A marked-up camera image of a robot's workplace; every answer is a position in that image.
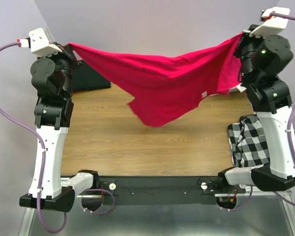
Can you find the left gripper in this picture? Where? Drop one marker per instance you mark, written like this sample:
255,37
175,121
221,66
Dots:
67,49

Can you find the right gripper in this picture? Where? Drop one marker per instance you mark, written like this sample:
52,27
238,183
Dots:
246,38

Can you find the pink red t-shirt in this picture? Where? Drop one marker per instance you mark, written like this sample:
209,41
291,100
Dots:
165,88

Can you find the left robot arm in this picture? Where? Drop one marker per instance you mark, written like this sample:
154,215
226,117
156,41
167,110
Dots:
52,78

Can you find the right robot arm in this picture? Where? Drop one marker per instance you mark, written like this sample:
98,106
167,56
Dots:
263,55

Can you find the folded black t-shirt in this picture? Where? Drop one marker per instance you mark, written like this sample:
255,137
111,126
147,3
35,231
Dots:
85,78

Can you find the white plastic laundry basket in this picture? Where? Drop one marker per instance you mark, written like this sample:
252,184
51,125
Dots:
236,88

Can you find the black white checkered cloth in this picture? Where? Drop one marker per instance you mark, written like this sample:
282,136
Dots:
247,141

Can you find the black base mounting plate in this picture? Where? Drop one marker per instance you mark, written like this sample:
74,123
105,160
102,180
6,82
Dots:
171,190

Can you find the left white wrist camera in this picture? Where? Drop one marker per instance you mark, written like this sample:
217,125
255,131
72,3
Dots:
40,43

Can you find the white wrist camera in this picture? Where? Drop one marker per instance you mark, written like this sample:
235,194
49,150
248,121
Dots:
271,25
40,43

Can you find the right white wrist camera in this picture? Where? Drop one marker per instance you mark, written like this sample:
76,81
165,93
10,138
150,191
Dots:
271,25

